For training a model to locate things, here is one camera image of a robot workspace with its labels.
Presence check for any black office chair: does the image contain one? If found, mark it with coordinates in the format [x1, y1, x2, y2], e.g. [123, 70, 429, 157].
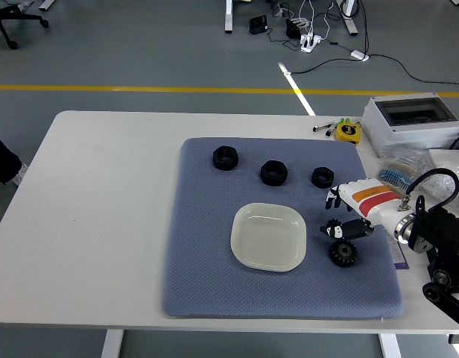
[0, 0, 50, 50]

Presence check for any clear bag of screws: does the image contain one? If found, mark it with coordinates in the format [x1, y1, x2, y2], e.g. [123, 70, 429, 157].
[415, 163, 459, 202]

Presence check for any small black hex nut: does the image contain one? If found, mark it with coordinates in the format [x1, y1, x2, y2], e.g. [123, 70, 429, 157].
[311, 166, 335, 190]

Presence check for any black electronic device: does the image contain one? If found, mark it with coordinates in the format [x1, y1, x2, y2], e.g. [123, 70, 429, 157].
[249, 15, 268, 34]

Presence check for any black floor cable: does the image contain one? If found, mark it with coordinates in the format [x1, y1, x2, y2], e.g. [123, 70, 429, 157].
[287, 54, 459, 90]

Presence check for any blue-grey textured mat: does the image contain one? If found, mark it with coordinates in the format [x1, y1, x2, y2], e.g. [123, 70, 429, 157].
[161, 136, 405, 319]

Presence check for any black power adapter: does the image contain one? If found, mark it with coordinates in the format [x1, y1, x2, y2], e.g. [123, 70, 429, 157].
[285, 18, 302, 39]

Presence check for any clear bag of resistors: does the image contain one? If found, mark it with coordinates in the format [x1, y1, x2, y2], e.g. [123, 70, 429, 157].
[376, 148, 431, 187]

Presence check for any white power strip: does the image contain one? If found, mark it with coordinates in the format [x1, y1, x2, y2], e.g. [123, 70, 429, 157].
[300, 33, 323, 53]

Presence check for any person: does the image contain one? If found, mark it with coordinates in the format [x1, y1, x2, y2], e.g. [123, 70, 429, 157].
[0, 128, 29, 186]

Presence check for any large black gear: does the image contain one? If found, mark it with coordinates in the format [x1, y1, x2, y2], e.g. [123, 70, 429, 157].
[328, 239, 360, 269]

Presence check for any yellow tape measure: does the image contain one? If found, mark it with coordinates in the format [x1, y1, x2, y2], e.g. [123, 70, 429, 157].
[334, 122, 361, 145]

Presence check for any purple label card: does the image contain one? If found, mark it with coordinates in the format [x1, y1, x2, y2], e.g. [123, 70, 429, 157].
[385, 233, 410, 270]

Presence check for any white square dish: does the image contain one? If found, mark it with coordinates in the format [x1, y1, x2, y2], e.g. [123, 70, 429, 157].
[229, 202, 308, 273]

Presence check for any white desk leg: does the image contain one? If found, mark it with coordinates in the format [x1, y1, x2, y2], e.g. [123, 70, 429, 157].
[224, 0, 252, 34]
[335, 0, 360, 37]

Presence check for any flat white box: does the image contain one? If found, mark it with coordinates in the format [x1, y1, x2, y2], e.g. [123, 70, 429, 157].
[428, 148, 459, 169]

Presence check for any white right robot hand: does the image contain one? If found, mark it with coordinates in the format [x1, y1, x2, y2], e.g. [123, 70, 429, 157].
[318, 178, 415, 242]

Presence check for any grey electrical enclosure box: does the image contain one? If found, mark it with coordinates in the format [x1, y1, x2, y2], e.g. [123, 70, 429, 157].
[360, 92, 459, 160]

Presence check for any white table leg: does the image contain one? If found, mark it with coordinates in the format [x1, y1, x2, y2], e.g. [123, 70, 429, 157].
[378, 333, 402, 358]
[101, 329, 124, 358]

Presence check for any large black hex nut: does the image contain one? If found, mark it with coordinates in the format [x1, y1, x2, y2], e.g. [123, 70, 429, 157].
[260, 160, 289, 187]
[212, 145, 239, 172]

